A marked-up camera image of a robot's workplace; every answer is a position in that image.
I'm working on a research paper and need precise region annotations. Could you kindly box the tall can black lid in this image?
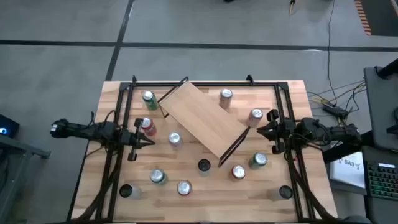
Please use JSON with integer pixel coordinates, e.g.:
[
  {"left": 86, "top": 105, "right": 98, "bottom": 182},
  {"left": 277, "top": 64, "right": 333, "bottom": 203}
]
[
  {"left": 269, "top": 185, "right": 294, "bottom": 201},
  {"left": 119, "top": 183, "right": 142, "bottom": 200}
]

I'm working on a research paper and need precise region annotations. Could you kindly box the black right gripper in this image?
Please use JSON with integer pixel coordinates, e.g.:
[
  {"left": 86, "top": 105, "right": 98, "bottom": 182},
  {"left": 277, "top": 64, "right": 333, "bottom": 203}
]
[{"left": 256, "top": 108, "right": 296, "bottom": 155}]

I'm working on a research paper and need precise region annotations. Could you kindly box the grey side desk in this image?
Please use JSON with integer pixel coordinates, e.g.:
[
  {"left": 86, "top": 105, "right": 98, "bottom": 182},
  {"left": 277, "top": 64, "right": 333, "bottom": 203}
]
[{"left": 363, "top": 65, "right": 398, "bottom": 151}]

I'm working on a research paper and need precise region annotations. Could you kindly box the black box blue light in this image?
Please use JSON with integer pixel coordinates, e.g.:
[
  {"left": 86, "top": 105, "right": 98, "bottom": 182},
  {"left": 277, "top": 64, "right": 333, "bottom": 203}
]
[{"left": 0, "top": 113, "right": 20, "bottom": 139}]

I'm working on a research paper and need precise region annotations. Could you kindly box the grey metal stand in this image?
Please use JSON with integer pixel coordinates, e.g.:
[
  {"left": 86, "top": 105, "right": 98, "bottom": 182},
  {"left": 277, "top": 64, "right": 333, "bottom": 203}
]
[{"left": 0, "top": 133, "right": 52, "bottom": 224}]

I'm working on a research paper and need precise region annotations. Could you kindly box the white blue Celsius can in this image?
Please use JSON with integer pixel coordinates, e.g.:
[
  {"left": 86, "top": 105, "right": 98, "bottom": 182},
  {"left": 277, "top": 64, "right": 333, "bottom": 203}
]
[{"left": 197, "top": 159, "right": 212, "bottom": 177}]

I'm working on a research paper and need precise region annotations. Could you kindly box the yellow floor cable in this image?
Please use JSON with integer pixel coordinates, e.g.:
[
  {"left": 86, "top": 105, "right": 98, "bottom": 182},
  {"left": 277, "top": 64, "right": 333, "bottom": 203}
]
[{"left": 310, "top": 82, "right": 368, "bottom": 106}]

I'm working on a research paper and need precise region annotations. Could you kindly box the silver Diet Coke can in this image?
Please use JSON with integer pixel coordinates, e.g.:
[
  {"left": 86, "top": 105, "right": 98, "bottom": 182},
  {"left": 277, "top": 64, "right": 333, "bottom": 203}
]
[
  {"left": 247, "top": 107, "right": 264, "bottom": 128},
  {"left": 218, "top": 88, "right": 234, "bottom": 110},
  {"left": 168, "top": 131, "right": 183, "bottom": 149}
]

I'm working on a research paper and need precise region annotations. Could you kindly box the green Sprite can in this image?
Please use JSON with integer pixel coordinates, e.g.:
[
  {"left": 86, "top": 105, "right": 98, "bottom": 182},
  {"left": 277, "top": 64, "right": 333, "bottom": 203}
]
[
  {"left": 142, "top": 90, "right": 159, "bottom": 111},
  {"left": 149, "top": 169, "right": 169, "bottom": 186},
  {"left": 248, "top": 152, "right": 269, "bottom": 170}
]

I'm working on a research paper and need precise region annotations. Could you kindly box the black cable bundle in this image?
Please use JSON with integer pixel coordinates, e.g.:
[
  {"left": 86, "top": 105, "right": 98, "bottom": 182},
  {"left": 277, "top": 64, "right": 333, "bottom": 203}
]
[
  {"left": 73, "top": 146, "right": 125, "bottom": 223},
  {"left": 284, "top": 146, "right": 340, "bottom": 223}
]

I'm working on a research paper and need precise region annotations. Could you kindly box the black desk support bar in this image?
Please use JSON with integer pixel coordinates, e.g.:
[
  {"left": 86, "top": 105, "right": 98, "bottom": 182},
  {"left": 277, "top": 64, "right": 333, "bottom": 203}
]
[{"left": 322, "top": 129, "right": 374, "bottom": 164}]

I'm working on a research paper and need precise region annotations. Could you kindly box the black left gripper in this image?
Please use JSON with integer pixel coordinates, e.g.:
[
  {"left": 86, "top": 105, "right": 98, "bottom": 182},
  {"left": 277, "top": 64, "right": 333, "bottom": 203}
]
[{"left": 119, "top": 118, "right": 155, "bottom": 162}]

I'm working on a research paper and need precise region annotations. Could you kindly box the white paper sign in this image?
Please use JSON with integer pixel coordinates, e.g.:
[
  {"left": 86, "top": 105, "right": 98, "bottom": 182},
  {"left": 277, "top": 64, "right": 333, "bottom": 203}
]
[{"left": 329, "top": 151, "right": 366, "bottom": 189}]

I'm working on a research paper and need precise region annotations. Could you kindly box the black metal table frame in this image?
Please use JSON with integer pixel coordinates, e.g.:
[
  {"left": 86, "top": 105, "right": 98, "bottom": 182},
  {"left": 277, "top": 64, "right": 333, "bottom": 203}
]
[{"left": 96, "top": 74, "right": 315, "bottom": 222}]

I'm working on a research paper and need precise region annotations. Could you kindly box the black power strip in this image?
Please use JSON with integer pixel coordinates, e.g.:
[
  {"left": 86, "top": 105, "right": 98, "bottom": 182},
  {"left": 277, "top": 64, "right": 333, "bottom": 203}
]
[{"left": 322, "top": 102, "right": 349, "bottom": 118}]

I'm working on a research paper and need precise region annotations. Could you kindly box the red Fanta can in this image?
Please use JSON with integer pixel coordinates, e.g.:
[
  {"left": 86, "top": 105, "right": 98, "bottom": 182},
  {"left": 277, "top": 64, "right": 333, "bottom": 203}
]
[
  {"left": 140, "top": 117, "right": 157, "bottom": 137},
  {"left": 177, "top": 180, "right": 193, "bottom": 197},
  {"left": 231, "top": 164, "right": 247, "bottom": 181}
]

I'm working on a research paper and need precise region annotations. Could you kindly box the thin black floor cable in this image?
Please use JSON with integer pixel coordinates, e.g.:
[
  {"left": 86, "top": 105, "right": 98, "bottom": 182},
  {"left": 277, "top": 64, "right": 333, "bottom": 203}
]
[{"left": 326, "top": 0, "right": 338, "bottom": 100}]

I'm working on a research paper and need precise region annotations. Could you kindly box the black backlit keyboard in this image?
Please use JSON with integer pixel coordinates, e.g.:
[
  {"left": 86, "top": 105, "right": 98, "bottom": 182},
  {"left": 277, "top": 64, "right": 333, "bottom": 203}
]
[{"left": 366, "top": 161, "right": 398, "bottom": 202}]

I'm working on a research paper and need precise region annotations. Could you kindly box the orange striped floor mat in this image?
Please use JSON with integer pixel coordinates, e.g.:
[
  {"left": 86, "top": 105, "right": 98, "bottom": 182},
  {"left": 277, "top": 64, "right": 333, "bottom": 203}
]
[{"left": 354, "top": 0, "right": 398, "bottom": 37}]

